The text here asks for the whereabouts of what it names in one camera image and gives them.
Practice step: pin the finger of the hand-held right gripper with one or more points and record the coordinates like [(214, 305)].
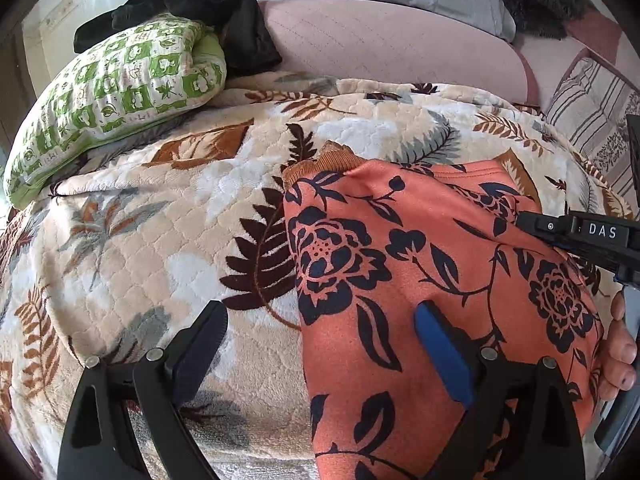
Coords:
[(542, 227)]

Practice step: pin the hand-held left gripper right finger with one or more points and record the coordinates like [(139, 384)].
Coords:
[(445, 355)]

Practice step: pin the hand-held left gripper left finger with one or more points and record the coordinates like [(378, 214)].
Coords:
[(197, 355)]

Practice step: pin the orange floral garment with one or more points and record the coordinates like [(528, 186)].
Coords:
[(390, 300)]

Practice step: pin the person's right hand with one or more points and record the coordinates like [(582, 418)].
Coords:
[(615, 355)]

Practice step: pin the striped cushion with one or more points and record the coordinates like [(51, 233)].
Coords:
[(590, 110)]

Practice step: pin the leaf-printed quilted blanket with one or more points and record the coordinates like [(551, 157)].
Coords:
[(175, 220)]

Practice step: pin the dark furry cushion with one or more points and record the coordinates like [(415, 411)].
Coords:
[(540, 0)]

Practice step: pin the pink quilted bolster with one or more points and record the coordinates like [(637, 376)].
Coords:
[(390, 45)]

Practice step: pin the green checked pillow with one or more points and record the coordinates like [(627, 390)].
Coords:
[(110, 90)]

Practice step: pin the black garment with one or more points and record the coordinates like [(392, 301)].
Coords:
[(235, 20)]

